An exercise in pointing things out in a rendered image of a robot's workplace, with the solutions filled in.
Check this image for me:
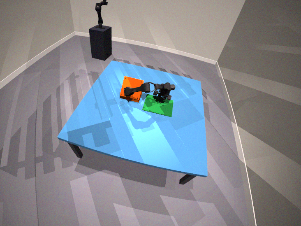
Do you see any green circuit board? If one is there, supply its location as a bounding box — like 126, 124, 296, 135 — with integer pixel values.
142, 94, 174, 117

